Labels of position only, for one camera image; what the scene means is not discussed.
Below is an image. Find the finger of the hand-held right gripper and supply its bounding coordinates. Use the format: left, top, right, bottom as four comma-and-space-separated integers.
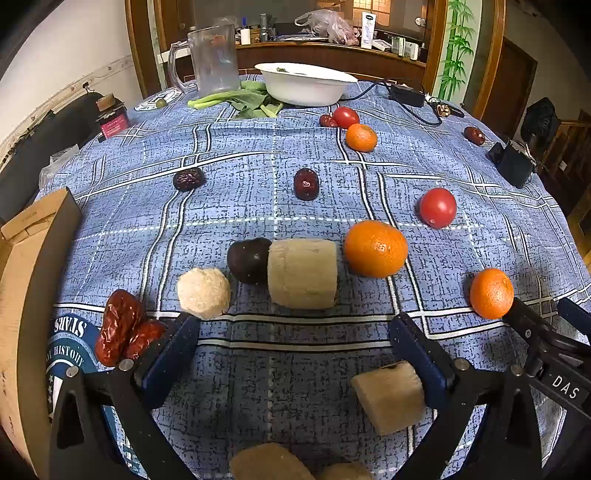
556, 298, 591, 330
503, 298, 575, 354

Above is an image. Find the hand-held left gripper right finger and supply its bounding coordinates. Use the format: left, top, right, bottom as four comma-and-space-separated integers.
389, 313, 557, 480

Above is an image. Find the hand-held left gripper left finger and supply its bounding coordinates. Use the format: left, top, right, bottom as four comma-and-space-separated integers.
48, 313, 201, 480

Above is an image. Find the small wrinkled red date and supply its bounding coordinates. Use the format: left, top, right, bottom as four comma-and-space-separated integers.
124, 319, 167, 361

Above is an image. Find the small orange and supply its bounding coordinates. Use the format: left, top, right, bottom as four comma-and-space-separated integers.
345, 123, 378, 153
469, 268, 515, 320

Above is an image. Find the large wrinkled red date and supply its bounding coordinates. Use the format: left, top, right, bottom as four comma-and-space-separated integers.
95, 289, 146, 367

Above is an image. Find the large orange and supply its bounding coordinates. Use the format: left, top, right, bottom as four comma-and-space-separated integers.
344, 220, 409, 278

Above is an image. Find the brown cardboard box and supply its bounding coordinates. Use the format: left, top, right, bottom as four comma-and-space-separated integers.
0, 187, 84, 467

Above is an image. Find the round peeled sugarcane chunk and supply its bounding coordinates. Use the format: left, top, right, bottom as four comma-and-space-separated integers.
177, 268, 232, 320

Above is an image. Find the dark purple plum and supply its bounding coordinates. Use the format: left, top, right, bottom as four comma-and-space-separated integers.
226, 237, 273, 285

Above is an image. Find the large peeled sugarcane chunk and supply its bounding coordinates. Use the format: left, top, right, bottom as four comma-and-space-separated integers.
267, 237, 339, 310

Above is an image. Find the red tomato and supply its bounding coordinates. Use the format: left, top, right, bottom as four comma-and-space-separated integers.
332, 106, 360, 129
419, 187, 458, 229

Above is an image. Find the black case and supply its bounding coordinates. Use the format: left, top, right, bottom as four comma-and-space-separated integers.
488, 140, 539, 188

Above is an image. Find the dark wrinkled date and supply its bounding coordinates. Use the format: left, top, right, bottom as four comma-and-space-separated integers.
173, 168, 206, 192

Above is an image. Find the blue plaid tablecloth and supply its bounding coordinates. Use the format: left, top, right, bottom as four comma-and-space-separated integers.
37, 74, 591, 480

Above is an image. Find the black fan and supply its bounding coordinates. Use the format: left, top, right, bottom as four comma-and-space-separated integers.
519, 98, 561, 153

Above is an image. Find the clear plastic bag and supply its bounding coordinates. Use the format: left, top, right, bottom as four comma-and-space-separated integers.
39, 145, 81, 188

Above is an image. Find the small pink box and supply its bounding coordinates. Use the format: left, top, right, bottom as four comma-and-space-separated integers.
95, 93, 130, 140

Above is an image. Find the wooden door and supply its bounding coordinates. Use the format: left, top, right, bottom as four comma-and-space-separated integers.
480, 37, 539, 134

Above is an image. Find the black sofa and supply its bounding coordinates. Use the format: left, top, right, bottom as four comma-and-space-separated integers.
0, 90, 107, 213

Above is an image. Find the green leafy vegetable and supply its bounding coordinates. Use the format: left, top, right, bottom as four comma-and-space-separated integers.
187, 80, 284, 119

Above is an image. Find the black power adapter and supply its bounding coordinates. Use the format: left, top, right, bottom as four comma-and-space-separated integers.
388, 83, 426, 108

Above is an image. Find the white bowl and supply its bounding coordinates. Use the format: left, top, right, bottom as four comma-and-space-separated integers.
254, 62, 358, 106

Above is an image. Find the clear plastic pitcher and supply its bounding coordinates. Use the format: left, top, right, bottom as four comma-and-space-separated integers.
167, 17, 241, 95

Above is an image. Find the wooden counter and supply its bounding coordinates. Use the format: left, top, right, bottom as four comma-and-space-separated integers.
157, 39, 428, 88

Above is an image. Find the white carton blue print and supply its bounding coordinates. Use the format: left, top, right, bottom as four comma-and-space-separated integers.
360, 11, 378, 49

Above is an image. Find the filled translucent plastic bag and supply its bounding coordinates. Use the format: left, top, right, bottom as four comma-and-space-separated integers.
294, 9, 358, 45

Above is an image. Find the black power cable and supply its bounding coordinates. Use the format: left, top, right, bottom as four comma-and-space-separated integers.
339, 79, 467, 127

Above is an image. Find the green bamboo wall decal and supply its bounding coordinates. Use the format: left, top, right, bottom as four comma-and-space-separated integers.
436, 0, 476, 100

